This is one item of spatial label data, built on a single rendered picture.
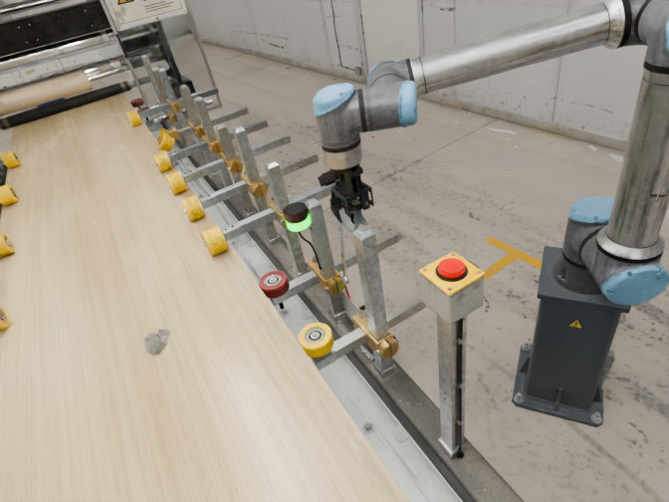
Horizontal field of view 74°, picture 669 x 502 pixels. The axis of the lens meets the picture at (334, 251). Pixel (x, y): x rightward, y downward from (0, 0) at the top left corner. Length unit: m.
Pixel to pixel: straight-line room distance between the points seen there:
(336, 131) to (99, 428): 0.80
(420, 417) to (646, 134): 0.80
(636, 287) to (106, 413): 1.31
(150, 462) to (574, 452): 1.47
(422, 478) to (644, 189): 0.83
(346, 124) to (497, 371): 1.43
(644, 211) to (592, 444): 1.01
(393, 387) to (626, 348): 1.34
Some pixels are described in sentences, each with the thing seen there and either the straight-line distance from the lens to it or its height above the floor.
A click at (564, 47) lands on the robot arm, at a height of 1.36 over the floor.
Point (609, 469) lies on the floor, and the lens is 1.96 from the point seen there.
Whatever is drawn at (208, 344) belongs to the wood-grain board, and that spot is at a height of 0.90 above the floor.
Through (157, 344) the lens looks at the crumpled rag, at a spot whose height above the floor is 0.91.
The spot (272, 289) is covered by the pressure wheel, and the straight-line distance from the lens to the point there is 1.20.
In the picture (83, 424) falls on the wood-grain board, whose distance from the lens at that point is 1.16.
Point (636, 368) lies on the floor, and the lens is 2.25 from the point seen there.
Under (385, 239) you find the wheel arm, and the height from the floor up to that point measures 0.86.
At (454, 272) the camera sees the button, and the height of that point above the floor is 1.23.
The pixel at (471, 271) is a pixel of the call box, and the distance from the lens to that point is 0.69.
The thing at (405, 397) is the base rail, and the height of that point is 0.70.
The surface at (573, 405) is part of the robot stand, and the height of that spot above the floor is 0.04.
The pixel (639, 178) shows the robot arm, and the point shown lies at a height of 1.09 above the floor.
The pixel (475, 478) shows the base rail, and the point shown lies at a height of 0.70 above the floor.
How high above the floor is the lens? 1.68
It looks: 37 degrees down
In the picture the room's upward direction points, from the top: 12 degrees counter-clockwise
